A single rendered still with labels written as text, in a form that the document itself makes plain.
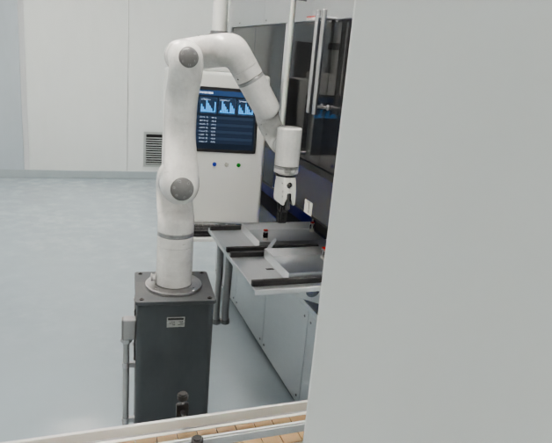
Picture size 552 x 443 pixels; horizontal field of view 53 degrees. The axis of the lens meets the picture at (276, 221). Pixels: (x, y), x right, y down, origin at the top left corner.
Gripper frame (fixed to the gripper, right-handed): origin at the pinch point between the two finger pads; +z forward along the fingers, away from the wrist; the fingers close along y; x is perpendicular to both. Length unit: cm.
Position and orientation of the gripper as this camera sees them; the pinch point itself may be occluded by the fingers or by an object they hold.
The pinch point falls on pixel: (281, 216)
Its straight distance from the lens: 194.7
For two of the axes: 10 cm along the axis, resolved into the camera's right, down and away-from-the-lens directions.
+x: -9.4, 0.2, -3.4
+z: -0.9, 9.6, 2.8
